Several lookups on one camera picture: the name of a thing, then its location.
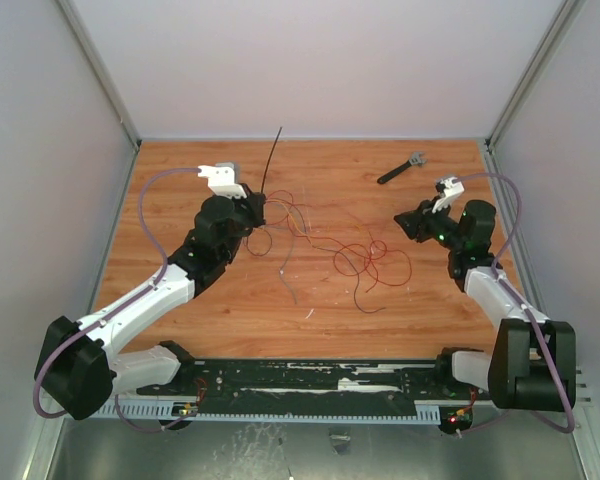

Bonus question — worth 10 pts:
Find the yellow wire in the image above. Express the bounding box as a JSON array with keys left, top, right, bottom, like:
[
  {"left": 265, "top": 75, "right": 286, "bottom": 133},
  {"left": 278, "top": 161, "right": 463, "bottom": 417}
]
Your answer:
[{"left": 267, "top": 199, "right": 376, "bottom": 246}]

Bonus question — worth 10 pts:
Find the red wire tangle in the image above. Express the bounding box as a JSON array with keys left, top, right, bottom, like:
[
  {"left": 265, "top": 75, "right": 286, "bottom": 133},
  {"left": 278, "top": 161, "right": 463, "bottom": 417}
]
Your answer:
[{"left": 244, "top": 189, "right": 414, "bottom": 294}]

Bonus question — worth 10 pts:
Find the black zip tie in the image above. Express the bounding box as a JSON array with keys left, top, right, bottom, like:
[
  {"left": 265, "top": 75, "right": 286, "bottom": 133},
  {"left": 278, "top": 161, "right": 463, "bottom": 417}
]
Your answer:
[{"left": 259, "top": 125, "right": 284, "bottom": 195}]

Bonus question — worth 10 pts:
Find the purple dark wire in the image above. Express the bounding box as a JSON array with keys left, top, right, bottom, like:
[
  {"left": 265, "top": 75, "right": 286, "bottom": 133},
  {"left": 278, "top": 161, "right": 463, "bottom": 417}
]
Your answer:
[{"left": 352, "top": 269, "right": 387, "bottom": 315}]

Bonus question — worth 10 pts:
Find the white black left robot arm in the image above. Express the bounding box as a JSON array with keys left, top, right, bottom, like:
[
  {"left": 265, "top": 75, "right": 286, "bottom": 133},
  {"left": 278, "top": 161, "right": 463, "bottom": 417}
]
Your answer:
[{"left": 33, "top": 189, "right": 266, "bottom": 420}]

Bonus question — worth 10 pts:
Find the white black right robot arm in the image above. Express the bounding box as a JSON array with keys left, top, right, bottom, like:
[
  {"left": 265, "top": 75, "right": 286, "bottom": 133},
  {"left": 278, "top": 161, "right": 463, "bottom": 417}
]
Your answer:
[{"left": 394, "top": 200, "right": 576, "bottom": 412}]

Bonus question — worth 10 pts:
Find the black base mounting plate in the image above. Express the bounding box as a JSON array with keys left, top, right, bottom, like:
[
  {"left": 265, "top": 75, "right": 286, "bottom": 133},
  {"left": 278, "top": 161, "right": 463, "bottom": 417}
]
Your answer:
[{"left": 137, "top": 358, "right": 490, "bottom": 413}]

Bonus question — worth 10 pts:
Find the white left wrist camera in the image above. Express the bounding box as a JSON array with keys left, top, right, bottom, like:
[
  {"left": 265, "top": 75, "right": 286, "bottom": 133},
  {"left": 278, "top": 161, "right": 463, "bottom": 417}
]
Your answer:
[{"left": 198, "top": 162, "right": 247, "bottom": 199}]

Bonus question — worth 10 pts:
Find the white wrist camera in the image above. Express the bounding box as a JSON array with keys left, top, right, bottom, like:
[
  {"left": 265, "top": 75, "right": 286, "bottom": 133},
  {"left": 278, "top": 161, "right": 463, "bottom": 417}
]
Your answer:
[
  {"left": 432, "top": 176, "right": 464, "bottom": 213},
  {"left": 198, "top": 162, "right": 247, "bottom": 199}
]

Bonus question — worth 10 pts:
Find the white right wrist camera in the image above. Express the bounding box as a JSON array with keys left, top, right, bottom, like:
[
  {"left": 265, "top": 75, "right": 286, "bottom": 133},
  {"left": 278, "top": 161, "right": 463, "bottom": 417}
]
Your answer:
[{"left": 432, "top": 176, "right": 464, "bottom": 213}]

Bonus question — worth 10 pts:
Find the adjustable wrench black handle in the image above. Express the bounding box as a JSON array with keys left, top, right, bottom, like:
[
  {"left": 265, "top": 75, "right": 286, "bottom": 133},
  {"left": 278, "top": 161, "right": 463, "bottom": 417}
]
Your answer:
[{"left": 377, "top": 151, "right": 426, "bottom": 185}]

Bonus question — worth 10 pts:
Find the grey slotted cable duct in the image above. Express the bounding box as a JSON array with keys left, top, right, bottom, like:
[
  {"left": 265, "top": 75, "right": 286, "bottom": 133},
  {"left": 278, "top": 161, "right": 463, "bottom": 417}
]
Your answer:
[{"left": 92, "top": 397, "right": 441, "bottom": 426}]

